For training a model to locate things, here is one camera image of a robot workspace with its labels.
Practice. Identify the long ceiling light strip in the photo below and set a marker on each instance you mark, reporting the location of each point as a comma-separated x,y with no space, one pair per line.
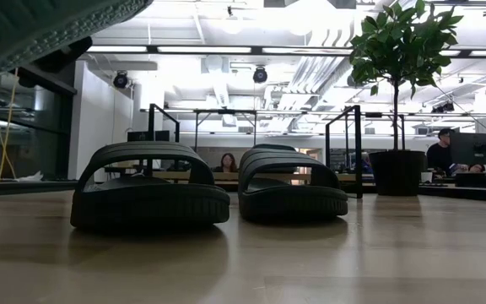
205,49

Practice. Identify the black ceiling spotlight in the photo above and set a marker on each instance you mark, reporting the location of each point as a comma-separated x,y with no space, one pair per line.
120,80
260,75

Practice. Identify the wooden shelf with black frame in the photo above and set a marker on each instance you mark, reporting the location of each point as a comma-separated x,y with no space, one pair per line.
358,160

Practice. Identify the green leafy plant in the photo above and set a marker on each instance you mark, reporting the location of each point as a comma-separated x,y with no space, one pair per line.
403,46

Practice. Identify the black aluminium table frame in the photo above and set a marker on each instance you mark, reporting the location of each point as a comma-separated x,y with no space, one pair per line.
36,187

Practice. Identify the black metal frame stand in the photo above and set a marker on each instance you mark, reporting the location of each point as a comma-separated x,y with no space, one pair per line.
226,112

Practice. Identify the green rubber slide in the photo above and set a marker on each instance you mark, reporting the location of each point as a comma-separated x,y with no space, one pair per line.
36,29
274,146

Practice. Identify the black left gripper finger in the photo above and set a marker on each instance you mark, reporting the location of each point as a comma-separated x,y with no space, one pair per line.
70,52

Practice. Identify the black rubber slide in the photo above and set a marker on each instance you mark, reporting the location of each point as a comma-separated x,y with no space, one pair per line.
150,207
293,202

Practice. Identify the black plant pot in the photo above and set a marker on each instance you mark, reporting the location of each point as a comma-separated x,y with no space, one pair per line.
397,173

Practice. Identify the person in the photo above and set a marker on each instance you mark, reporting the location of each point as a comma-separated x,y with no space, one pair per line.
439,156
476,168
227,162

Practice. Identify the large black monitor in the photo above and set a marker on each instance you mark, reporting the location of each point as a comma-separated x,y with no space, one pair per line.
475,150

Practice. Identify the crumpled white paper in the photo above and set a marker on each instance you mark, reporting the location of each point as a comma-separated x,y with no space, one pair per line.
30,177

